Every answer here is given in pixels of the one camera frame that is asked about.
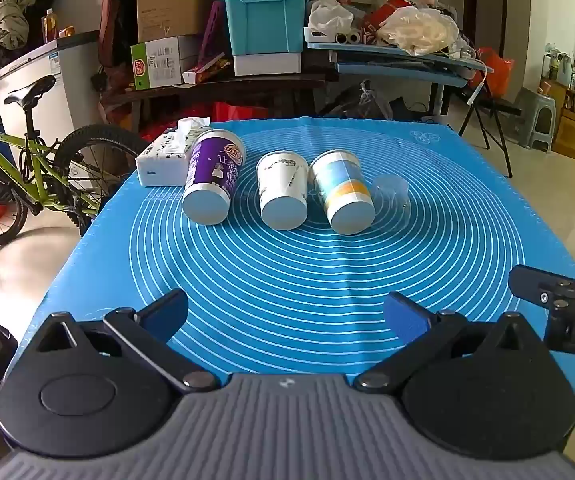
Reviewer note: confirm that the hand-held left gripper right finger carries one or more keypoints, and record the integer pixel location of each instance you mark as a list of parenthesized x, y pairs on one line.
[(407, 315)]

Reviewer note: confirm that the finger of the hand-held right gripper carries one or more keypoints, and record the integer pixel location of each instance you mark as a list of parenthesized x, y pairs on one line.
[(532, 282)]

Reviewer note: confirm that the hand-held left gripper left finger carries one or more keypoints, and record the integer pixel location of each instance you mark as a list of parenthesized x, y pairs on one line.
[(165, 312)]

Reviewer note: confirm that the clear plastic cup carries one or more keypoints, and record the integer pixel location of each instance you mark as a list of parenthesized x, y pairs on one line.
[(392, 197)]

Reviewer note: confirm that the blue and yellow paper cup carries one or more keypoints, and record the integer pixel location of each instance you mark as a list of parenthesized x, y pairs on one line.
[(345, 195)]

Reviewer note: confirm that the purple paper cup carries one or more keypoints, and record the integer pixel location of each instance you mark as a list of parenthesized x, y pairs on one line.
[(212, 180)]

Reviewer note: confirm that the white paper cup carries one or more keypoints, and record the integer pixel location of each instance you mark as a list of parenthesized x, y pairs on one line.
[(283, 195)]

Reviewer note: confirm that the blue silicone mat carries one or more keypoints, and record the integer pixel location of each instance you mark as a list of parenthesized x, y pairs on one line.
[(292, 270)]

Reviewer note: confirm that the grey plastic stool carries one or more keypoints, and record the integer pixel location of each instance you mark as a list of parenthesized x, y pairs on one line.
[(535, 115)]

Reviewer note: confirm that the white tissue pack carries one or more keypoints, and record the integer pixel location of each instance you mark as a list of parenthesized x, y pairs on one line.
[(162, 157)]

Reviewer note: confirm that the black folding chair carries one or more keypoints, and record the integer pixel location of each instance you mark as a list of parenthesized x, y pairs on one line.
[(492, 110)]

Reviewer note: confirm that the green bicycle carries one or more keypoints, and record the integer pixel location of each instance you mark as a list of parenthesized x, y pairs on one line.
[(32, 170)]

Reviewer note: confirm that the orange plastic bag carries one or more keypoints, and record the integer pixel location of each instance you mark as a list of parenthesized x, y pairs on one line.
[(498, 67)]

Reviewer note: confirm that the red bag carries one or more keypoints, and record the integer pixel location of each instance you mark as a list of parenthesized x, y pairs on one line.
[(237, 111)]

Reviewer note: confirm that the black plastic bag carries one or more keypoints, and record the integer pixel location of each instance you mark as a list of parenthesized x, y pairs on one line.
[(352, 102)]

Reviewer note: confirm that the dark wooden table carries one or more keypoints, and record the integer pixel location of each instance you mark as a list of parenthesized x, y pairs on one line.
[(247, 85)]

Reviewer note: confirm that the green and white carton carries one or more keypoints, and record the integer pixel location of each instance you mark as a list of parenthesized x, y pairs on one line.
[(160, 62)]

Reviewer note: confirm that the white chest freezer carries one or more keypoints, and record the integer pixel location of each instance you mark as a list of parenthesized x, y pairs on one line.
[(52, 85)]

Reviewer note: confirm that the blue desk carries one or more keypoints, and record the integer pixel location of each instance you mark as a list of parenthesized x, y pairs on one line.
[(397, 57)]

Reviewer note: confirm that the white box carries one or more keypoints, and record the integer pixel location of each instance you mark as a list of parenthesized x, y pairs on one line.
[(267, 64)]

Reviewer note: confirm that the crumpled white plastic bag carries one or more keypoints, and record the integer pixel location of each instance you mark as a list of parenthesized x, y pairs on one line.
[(420, 30)]

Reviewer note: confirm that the white plastic tray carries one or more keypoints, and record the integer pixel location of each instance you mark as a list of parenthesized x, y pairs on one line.
[(327, 36)]

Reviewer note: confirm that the teal storage bin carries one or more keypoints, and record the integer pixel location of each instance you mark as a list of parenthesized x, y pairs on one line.
[(262, 22)]

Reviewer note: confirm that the orange bottle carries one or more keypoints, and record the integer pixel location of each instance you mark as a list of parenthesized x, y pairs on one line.
[(49, 25)]

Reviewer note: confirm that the large cardboard box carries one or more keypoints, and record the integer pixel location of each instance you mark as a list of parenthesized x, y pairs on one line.
[(172, 0)]

